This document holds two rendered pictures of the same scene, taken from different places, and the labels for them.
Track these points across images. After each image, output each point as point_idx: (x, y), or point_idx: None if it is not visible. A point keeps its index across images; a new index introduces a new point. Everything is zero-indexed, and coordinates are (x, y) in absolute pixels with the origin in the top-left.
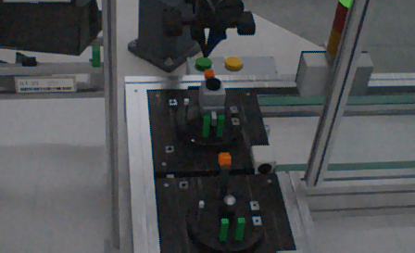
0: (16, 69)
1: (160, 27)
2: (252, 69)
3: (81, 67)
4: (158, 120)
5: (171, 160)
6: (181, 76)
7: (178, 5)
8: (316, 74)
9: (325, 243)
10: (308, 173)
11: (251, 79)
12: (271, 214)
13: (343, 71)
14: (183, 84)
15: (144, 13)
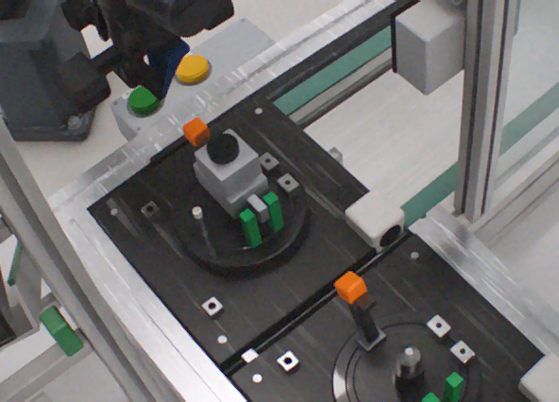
0: None
1: (35, 79)
2: (229, 60)
3: (44, 372)
4: (149, 258)
5: (229, 325)
6: (124, 146)
7: (48, 30)
8: (443, 45)
9: (528, 282)
10: (469, 203)
11: (241, 77)
12: (461, 313)
13: (499, 20)
14: (140, 159)
15: None
